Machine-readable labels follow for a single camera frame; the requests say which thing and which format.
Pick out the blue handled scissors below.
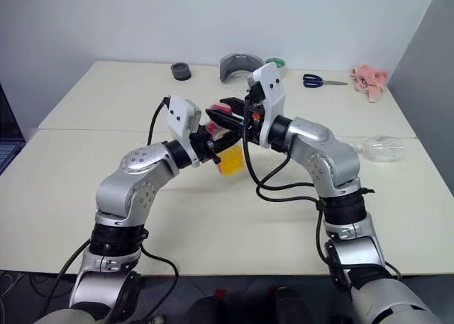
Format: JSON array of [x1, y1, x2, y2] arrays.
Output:
[[302, 73, 348, 89]]

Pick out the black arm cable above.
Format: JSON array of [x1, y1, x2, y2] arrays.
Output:
[[240, 130, 404, 289], [42, 96, 179, 316]]

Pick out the clear bottle with orange drink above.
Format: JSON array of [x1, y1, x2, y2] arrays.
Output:
[[207, 104, 248, 178]]

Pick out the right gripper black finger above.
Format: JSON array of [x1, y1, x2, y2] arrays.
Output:
[[218, 96, 246, 115], [205, 108, 246, 133]]

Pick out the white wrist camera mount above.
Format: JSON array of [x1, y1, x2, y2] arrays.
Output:
[[246, 62, 287, 150], [165, 94, 204, 167]]

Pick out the pink cloth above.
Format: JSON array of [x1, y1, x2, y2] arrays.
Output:
[[350, 64, 389, 104]]

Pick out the grey partition panel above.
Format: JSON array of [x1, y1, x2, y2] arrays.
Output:
[[384, 0, 454, 197]]

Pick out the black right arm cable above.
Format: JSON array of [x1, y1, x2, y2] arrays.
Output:
[[240, 130, 404, 289]]

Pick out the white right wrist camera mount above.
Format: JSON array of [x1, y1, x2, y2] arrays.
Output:
[[246, 62, 287, 150]]

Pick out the dark laptop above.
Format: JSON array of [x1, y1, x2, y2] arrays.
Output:
[[0, 81, 26, 176]]

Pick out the thin white cable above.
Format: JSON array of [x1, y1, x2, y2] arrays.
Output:
[[0, 272, 24, 303]]

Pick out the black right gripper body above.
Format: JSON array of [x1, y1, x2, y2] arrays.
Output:
[[242, 79, 269, 144]]

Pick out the black round container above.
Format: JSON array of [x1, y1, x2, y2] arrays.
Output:
[[170, 62, 193, 81]]

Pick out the grey curved headset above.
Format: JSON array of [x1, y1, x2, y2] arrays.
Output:
[[218, 52, 265, 83]]

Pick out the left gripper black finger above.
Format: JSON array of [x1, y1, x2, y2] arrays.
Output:
[[211, 130, 244, 155]]

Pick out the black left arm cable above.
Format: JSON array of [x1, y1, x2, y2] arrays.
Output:
[[42, 96, 179, 316]]

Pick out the green tape roll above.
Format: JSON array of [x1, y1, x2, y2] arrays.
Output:
[[265, 57, 287, 79]]

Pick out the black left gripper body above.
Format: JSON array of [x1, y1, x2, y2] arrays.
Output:
[[189, 123, 223, 164]]

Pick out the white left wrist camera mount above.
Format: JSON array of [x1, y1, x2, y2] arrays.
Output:
[[165, 94, 204, 167]]

